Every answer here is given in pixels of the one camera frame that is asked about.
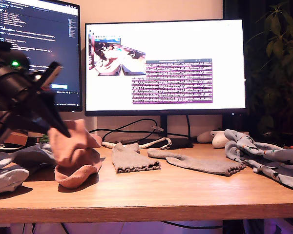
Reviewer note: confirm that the dark code screen monitor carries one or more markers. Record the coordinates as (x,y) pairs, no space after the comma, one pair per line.
(51,36)

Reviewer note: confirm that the black fabric pouch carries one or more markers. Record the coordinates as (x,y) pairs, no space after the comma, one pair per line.
(183,143)

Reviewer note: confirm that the white screen monitor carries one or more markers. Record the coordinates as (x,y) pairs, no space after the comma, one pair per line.
(185,44)

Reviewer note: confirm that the white gripper camera box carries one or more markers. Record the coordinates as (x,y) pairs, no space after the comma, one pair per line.
(51,74)

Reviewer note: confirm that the black table leg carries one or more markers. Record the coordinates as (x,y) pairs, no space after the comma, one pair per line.
(232,228)

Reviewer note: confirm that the pale blue toucan sock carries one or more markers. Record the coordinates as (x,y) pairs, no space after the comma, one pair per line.
(244,143)
(278,175)

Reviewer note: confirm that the salmon pink ankle sock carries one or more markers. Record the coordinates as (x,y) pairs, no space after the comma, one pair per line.
(75,178)
(70,146)

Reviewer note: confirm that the grey frilled cuff sock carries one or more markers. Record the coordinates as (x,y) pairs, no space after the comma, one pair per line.
(131,158)
(197,162)

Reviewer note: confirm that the green leafy houseplant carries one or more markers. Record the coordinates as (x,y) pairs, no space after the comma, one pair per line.
(276,61)

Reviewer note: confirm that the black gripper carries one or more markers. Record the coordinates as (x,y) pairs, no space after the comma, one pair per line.
(29,92)

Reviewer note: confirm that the white computer mouse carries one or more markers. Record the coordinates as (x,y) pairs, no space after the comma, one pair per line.
(205,137)

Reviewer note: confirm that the white ribbed sock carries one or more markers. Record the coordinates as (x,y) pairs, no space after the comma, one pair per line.
(7,180)
(31,156)

